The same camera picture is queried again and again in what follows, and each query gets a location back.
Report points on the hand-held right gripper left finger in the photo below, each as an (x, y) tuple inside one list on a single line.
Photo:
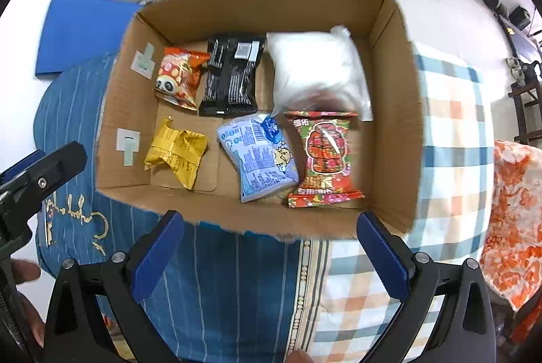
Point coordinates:
[(156, 257)]

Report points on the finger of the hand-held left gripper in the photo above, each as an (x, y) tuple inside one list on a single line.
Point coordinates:
[(21, 161), (59, 164)]

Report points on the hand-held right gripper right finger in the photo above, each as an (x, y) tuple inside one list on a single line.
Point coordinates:
[(381, 257)]

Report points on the yellow snack packet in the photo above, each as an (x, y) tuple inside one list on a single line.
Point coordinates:
[(175, 153)]

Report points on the red snack packet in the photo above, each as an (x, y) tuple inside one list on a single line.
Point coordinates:
[(326, 159)]

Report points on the light blue tissue packet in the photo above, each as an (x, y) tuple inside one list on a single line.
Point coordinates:
[(260, 159)]

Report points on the orange panda snack packet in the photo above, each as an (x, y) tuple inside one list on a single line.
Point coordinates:
[(180, 77)]

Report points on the black snack packet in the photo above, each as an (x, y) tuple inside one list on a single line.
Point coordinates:
[(228, 79)]

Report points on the white plastic bag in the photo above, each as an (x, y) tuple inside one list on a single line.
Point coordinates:
[(313, 66)]

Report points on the cardboard box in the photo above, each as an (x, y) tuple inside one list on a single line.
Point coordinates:
[(262, 15)]

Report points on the person's left hand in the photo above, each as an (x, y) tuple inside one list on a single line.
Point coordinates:
[(26, 272)]

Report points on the blue striped bed cover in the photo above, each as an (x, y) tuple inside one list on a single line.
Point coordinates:
[(237, 295)]

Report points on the plaid bed sheet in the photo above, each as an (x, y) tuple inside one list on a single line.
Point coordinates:
[(453, 159)]

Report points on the blue foam mat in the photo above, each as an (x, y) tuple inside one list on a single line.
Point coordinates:
[(80, 36)]

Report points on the orange floral towel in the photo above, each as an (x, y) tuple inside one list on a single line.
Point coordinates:
[(516, 219)]

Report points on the dark wooden chair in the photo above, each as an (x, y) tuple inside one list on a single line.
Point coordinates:
[(527, 100)]

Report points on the pair of slippers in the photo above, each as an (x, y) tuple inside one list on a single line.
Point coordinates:
[(514, 68)]

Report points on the black treadmill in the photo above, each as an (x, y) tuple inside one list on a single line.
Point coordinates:
[(521, 43)]

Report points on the black speaker box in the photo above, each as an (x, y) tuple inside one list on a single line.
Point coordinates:
[(520, 17)]

